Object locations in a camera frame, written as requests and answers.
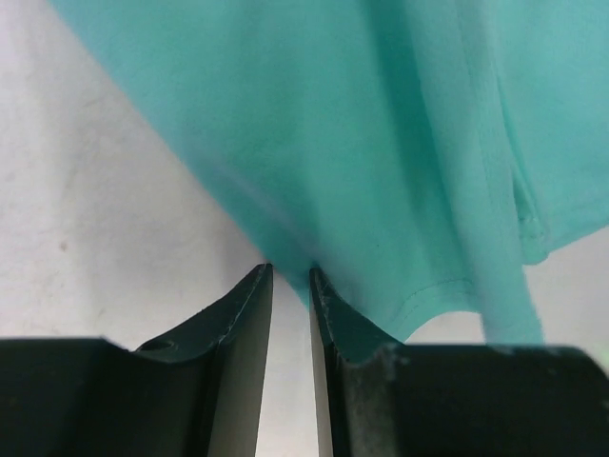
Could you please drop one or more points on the teal t shirt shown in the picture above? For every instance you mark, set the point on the teal t shirt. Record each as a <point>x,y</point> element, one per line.
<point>421,153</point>

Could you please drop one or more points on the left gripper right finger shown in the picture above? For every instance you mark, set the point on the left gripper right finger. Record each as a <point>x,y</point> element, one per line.
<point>376,396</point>

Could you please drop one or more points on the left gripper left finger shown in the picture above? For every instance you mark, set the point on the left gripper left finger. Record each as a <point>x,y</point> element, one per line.
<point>190,391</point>

